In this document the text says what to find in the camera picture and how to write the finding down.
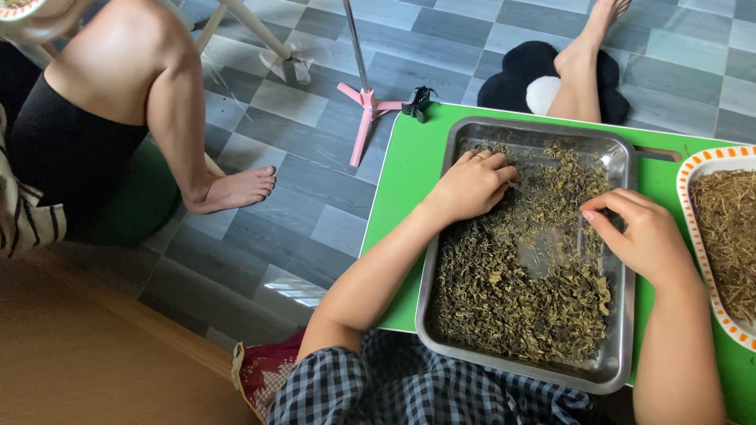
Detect person's left hand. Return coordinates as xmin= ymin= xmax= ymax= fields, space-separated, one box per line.
xmin=433 ymin=149 xmax=522 ymax=230

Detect person's right hand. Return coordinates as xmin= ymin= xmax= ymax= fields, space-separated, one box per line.
xmin=580 ymin=189 xmax=702 ymax=291

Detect green low table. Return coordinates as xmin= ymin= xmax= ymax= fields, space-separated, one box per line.
xmin=359 ymin=102 xmax=756 ymax=425

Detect black and white cushion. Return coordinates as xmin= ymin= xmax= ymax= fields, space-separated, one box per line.
xmin=477 ymin=40 xmax=630 ymax=126

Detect black clip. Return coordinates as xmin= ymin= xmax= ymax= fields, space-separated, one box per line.
xmin=402 ymin=86 xmax=439 ymax=124

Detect pile of dried green leaves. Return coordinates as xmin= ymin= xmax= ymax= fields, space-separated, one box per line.
xmin=434 ymin=139 xmax=615 ymax=364

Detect pink tripod stand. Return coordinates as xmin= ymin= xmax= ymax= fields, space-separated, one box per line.
xmin=335 ymin=0 xmax=410 ymax=168

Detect white plate with orange rim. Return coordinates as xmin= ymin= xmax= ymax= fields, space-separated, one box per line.
xmin=676 ymin=144 xmax=756 ymax=354
xmin=0 ymin=0 xmax=46 ymax=22

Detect rectangular metal tray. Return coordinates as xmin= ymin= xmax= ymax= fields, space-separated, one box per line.
xmin=415 ymin=116 xmax=639 ymax=395

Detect person's blue checkered trousers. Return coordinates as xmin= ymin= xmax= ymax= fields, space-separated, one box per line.
xmin=269 ymin=329 xmax=615 ymax=425

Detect pile of dried brown stems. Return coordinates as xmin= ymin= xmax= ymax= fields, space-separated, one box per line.
xmin=690 ymin=170 xmax=756 ymax=324

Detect white chair legs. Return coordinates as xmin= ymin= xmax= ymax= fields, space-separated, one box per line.
xmin=156 ymin=0 xmax=293 ymax=61

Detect red patterned cushion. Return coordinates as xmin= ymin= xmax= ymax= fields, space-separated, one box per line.
xmin=232 ymin=327 xmax=309 ymax=423

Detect green floor cushion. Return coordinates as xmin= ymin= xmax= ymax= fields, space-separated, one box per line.
xmin=65 ymin=137 xmax=182 ymax=248

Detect striped white cloth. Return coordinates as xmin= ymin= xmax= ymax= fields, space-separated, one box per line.
xmin=0 ymin=103 xmax=67 ymax=259

